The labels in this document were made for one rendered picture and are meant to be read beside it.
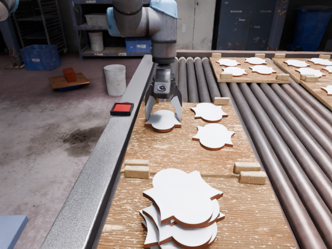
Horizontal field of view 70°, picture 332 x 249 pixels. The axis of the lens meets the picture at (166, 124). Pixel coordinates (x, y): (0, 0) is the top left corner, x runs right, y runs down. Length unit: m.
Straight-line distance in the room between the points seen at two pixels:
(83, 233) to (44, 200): 1.47
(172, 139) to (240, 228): 0.32
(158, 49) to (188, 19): 4.47
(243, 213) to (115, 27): 0.54
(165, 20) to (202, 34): 4.57
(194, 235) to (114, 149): 0.39
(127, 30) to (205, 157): 0.40
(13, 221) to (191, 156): 0.44
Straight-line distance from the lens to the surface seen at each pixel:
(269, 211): 0.56
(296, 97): 1.18
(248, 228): 0.51
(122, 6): 0.63
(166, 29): 0.70
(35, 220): 1.89
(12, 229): 0.66
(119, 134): 0.79
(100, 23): 5.20
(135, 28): 0.70
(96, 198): 0.59
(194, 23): 5.20
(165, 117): 0.80
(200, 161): 0.64
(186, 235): 0.41
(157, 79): 0.69
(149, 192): 0.44
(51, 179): 2.15
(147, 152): 0.66
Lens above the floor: 1.33
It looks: 30 degrees down
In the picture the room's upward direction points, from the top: straight up
